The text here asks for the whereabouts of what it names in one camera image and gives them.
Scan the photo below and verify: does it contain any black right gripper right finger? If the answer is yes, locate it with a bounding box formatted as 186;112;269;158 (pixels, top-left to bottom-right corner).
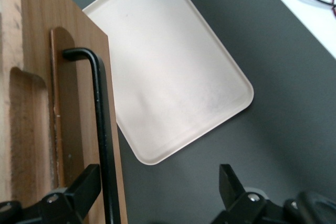
214;164;289;224

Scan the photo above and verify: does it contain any wooden drawer cabinet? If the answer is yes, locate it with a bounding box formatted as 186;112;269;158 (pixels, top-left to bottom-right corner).
0;0;53;209

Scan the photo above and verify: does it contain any beige plastic tray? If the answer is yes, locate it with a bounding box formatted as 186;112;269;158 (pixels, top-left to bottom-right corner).
82;0;255;166

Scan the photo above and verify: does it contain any black hex key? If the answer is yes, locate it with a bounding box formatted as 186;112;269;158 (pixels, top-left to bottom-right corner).
62;47;123;224

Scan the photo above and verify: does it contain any wooden tool holder block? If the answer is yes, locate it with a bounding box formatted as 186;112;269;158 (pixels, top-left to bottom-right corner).
18;0;129;224

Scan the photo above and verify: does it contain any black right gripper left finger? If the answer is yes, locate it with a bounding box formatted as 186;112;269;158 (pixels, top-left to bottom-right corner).
26;164;102;224

